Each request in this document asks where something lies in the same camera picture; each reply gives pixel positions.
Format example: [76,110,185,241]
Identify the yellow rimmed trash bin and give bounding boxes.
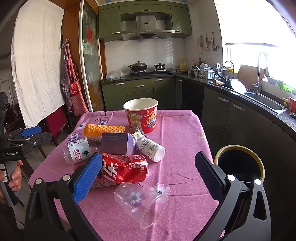
[214,145,265,183]

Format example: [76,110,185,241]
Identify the crushed red cola can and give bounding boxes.
[92,153,149,188]

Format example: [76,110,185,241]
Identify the green upper cabinets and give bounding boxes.
[98,1,192,42]

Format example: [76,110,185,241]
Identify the red instant noodle cup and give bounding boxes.
[123,98,158,133]

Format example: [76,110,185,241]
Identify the black wok with lid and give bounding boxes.
[128,61,147,72]

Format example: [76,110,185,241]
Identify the green lower cabinets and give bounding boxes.
[102,76,182,110]

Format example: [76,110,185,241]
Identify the plastic bag on counter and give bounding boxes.
[106,70,130,80]

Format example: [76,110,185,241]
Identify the yellow oil bottle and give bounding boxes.
[180,58,186,72]

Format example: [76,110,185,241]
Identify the clear plastic water bottle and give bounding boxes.
[62,137,101,164]

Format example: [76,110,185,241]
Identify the purple cardboard box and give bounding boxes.
[100,133,136,155]

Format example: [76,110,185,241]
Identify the steel kitchen faucet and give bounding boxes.
[252,52,267,94]

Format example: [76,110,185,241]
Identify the small steel pot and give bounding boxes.
[154,62,165,71]

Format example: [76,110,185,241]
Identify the red checkered apron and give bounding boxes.
[61,38,88,116]

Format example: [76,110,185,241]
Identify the steel range hood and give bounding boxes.
[121,14,175,41]

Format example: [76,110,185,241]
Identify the white hanging sheet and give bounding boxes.
[11,1,65,128]

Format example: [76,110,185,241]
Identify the dark counter cabinets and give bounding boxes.
[177,77,295,240]

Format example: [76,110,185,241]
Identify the green cabinets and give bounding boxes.
[102,76,182,110]
[98,1,192,42]

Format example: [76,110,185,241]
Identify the steel sink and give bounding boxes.
[244,92,287,114]

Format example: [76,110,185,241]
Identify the glass sliding door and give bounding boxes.
[79,1,104,111]

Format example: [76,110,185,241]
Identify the pink floral tablecloth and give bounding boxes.
[28,109,225,241]

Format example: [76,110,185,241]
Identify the person's left hand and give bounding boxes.
[0,160,23,204]

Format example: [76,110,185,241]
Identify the white dish rack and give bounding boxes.
[189,63,215,79]

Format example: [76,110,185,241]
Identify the white pill bottle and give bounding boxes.
[132,132,166,163]

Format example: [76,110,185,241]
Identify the wooden cutting board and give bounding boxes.
[237,64,258,89]

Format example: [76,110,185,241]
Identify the clear plastic cup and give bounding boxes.
[113,182,168,229]

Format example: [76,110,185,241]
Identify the black pan with white lid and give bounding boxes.
[213,70,247,94]

